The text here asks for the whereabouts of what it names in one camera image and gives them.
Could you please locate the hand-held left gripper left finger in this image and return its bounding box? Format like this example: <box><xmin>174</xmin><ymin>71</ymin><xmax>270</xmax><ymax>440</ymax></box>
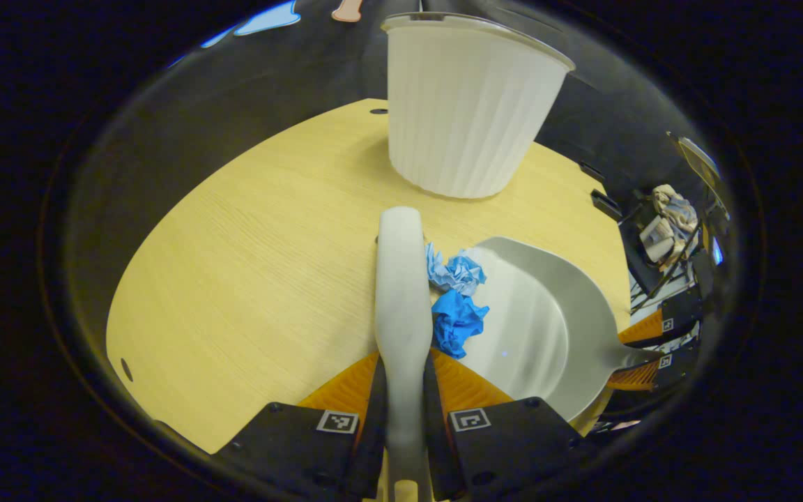
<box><xmin>215</xmin><ymin>351</ymin><xmax>388</xmax><ymax>501</ymax></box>

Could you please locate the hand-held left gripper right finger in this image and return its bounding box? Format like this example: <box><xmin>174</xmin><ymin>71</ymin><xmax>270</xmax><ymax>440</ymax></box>
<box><xmin>424</xmin><ymin>349</ymin><xmax>594</xmax><ymax>501</ymax></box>

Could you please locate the dark blue paper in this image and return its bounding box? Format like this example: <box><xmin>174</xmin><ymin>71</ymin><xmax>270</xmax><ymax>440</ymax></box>
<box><xmin>431</xmin><ymin>289</ymin><xmax>491</xmax><ymax>360</ymax></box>

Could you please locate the white dustpan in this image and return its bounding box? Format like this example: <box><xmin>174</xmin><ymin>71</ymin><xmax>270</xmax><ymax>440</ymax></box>
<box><xmin>459</xmin><ymin>236</ymin><xmax>664</xmax><ymax>423</ymax></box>

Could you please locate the small white broom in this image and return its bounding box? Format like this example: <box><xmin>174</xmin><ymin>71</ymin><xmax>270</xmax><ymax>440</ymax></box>
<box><xmin>374</xmin><ymin>206</ymin><xmax>437</xmax><ymax>502</ymax></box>

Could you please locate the light blue paper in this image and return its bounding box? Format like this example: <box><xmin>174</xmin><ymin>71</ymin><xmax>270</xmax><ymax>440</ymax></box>
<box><xmin>425</xmin><ymin>242</ymin><xmax>487</xmax><ymax>297</ymax></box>

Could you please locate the white garbage bin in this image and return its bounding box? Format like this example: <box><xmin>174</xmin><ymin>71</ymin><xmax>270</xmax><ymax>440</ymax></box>
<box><xmin>381</xmin><ymin>12</ymin><xmax>576</xmax><ymax>200</ymax></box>

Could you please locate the wooden desktop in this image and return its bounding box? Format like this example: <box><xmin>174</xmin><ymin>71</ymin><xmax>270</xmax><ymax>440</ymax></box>
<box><xmin>105</xmin><ymin>98</ymin><xmax>632</xmax><ymax>502</ymax></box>

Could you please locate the crumpled cloth pile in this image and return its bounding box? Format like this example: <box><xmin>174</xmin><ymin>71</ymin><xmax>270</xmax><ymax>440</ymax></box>
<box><xmin>640</xmin><ymin>184</ymin><xmax>699</xmax><ymax>271</ymax></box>

